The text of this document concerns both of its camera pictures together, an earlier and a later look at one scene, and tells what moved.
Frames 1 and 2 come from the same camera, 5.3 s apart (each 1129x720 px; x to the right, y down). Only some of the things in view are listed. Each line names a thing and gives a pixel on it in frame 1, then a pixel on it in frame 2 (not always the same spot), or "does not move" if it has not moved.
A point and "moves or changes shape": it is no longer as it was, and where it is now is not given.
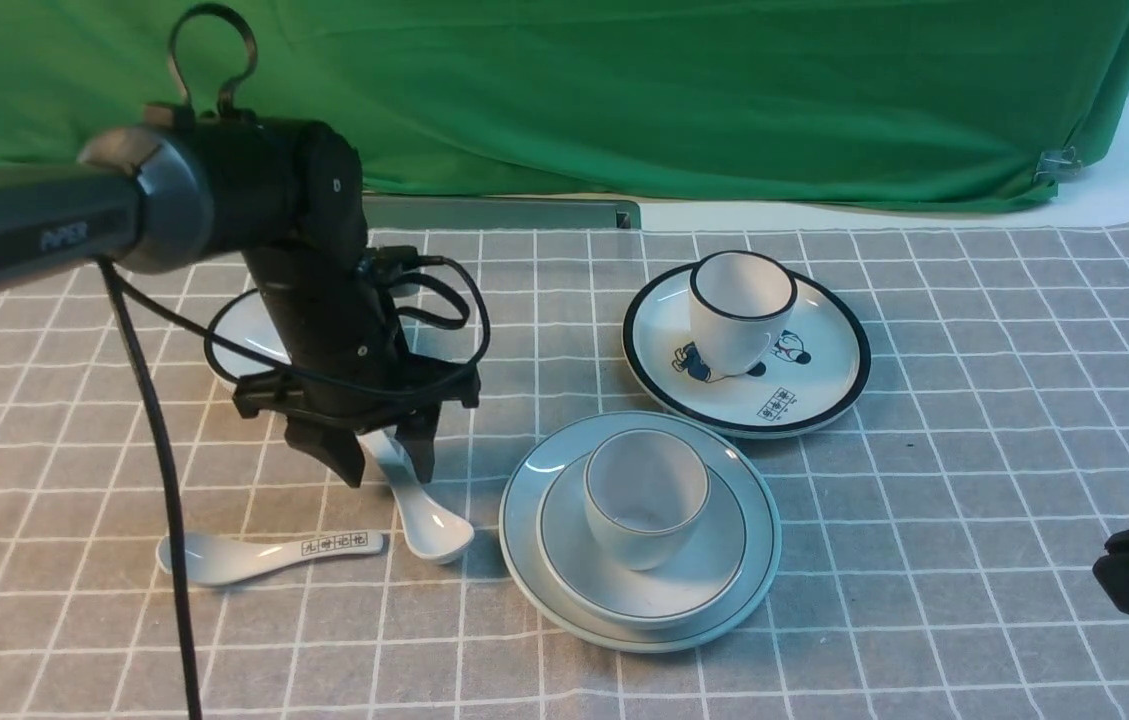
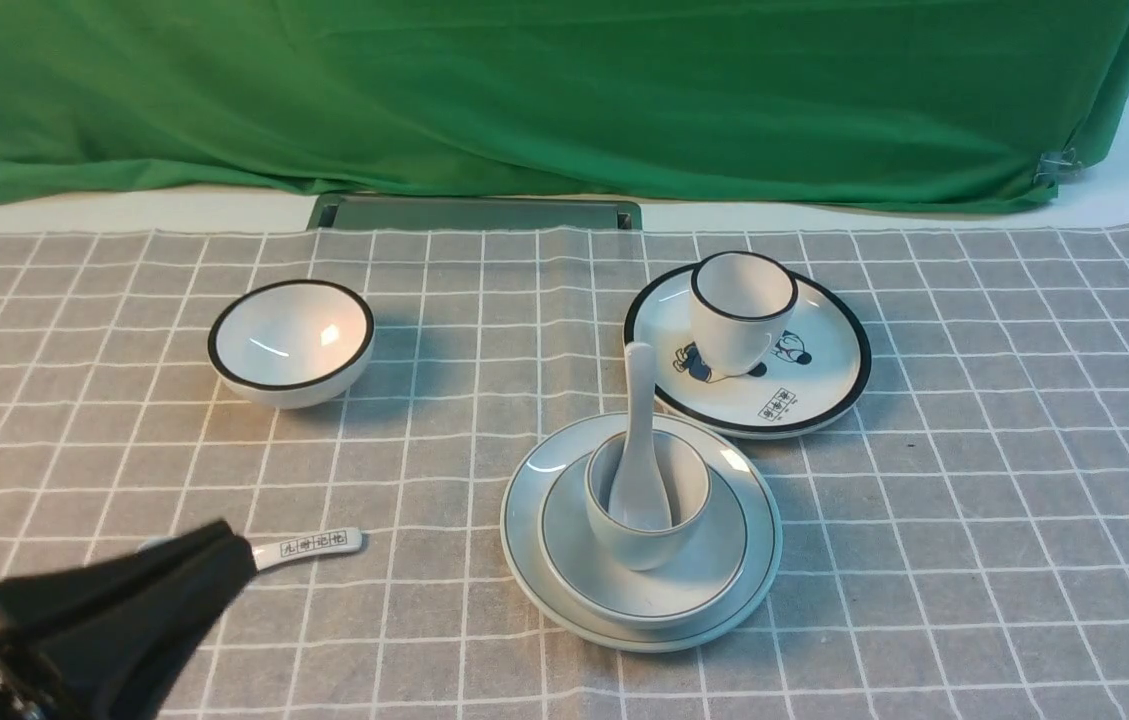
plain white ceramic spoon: x=433 y=533 → x=640 y=500
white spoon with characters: x=211 y=558 moves or changes shape
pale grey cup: x=645 y=492 does not move
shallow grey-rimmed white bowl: x=641 y=599 does not move
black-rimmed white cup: x=742 y=304 does not move
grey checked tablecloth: x=1032 y=393 does not move
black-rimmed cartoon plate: x=817 y=370 does not move
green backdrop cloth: x=904 y=101 does not move
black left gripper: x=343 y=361 → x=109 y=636
